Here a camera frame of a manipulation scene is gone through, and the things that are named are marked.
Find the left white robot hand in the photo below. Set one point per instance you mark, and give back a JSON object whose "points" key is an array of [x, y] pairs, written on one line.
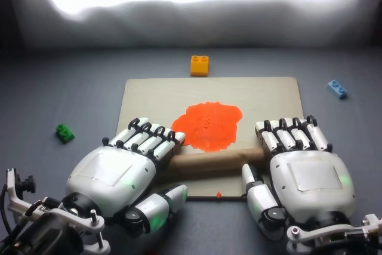
{"points": [[110, 174]]}

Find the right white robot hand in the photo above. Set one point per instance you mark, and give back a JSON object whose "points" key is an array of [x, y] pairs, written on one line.
{"points": [[313, 180]]}

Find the wooden rolling pin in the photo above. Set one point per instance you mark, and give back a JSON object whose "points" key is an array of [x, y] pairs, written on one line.
{"points": [[215, 161]]}

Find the green toy block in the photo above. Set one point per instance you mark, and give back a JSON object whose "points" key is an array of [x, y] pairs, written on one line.
{"points": [[65, 133]]}

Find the light wooden board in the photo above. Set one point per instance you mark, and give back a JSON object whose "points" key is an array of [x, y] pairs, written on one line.
{"points": [[155, 99]]}

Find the grey table cloth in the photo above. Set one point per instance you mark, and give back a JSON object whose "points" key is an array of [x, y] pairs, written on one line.
{"points": [[74, 87]]}

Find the blue toy block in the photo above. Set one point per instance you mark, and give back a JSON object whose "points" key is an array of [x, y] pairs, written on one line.
{"points": [[337, 89]]}

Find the small orange clay crumb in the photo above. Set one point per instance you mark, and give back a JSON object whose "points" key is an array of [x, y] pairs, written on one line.
{"points": [[219, 194]]}

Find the flat orange clay patch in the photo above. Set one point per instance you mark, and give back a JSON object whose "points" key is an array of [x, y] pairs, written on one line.
{"points": [[209, 129]]}

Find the yellow toy block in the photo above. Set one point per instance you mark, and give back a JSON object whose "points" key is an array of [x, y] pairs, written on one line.
{"points": [[199, 67]]}

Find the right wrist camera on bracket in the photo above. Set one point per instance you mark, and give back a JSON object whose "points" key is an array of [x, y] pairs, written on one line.
{"points": [[313, 232]]}

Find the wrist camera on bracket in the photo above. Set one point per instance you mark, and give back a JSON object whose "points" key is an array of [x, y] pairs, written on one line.
{"points": [[313, 232], [27, 183]]}

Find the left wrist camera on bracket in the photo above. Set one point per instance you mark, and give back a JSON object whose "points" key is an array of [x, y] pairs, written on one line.
{"points": [[27, 183]]}

